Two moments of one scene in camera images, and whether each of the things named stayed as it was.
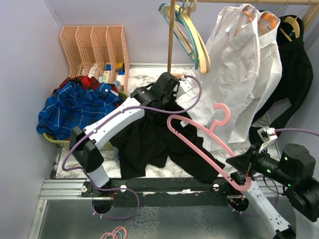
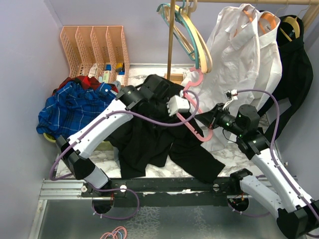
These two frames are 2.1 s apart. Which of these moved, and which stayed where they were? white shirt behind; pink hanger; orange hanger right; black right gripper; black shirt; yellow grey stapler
Moved: black right gripper; pink hanger
Stayed: yellow grey stapler; black shirt; white shirt behind; orange hanger right
